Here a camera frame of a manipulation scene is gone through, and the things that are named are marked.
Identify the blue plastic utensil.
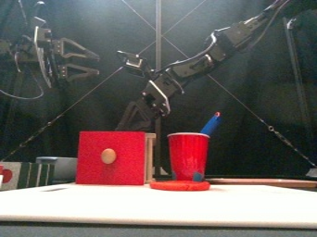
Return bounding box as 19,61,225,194
200,114,224,137

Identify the vertical metal frame pole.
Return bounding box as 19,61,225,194
154,0,164,178

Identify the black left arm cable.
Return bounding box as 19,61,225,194
0,52,46,101

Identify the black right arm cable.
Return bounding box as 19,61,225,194
162,31,221,73

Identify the green striped toy block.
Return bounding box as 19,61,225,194
18,162,57,188

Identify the dark metal side post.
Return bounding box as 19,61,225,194
283,17,312,161

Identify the red drawer with wooden knob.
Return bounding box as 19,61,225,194
76,131,148,186

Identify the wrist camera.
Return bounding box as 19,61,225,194
117,50,153,78
29,16,55,42

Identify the red plastic cup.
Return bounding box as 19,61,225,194
167,132,211,183

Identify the red dough disc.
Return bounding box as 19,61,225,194
149,180,212,192

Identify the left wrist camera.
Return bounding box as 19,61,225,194
29,16,55,42

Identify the pink wooden board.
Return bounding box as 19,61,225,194
207,178,317,190

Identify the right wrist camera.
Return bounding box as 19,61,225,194
117,50,153,78

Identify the diagonal brace wire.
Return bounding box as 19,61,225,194
121,0,317,168
0,0,209,162

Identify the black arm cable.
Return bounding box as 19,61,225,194
0,52,46,101
162,31,221,73

